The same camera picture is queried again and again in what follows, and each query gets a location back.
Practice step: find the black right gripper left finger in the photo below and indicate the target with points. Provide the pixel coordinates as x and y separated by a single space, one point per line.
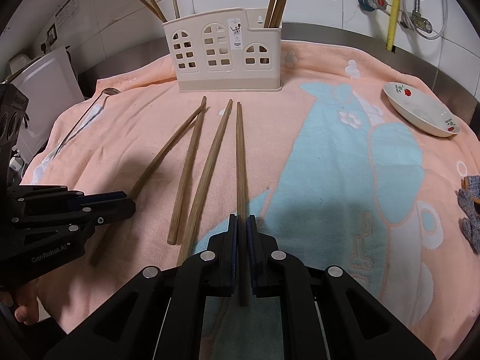
222 270

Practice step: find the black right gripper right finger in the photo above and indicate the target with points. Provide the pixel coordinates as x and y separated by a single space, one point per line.
263 274

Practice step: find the left hand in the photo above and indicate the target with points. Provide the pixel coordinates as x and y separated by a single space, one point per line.
26 311

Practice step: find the peach patterned towel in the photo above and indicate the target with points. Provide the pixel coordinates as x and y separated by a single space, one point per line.
334 174

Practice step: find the white appliance at left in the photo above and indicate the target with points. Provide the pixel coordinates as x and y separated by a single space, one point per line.
50 84

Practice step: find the beige plastic utensil holder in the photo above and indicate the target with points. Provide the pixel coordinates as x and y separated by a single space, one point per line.
225 50

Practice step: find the grey rag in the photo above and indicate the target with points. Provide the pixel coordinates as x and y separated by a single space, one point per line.
468 201

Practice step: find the white floral dish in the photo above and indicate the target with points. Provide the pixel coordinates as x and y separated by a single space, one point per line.
421 110

